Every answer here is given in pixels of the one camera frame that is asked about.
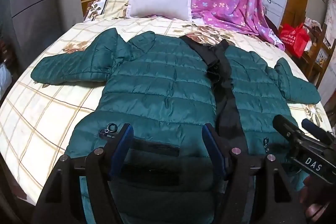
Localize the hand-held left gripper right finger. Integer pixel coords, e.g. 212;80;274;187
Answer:
202;123;307;224

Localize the red shopping bag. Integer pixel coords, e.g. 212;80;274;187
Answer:
279;23;310;58

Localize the grey wardrobe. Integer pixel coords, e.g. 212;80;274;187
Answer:
0;0;79;64

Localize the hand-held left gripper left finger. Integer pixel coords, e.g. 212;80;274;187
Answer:
32;123;134;224

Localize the person's right hand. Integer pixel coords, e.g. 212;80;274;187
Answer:
299;174;336;224

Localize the bed with floral checked sheet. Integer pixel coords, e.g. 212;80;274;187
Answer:
0;0;334;207

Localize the green puffer jacket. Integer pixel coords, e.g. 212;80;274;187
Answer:
31;28;321;224

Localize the wooden chair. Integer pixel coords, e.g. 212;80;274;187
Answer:
302;22;336;88

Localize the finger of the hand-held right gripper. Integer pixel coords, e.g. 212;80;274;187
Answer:
301;119;335;146
272;114;305;146

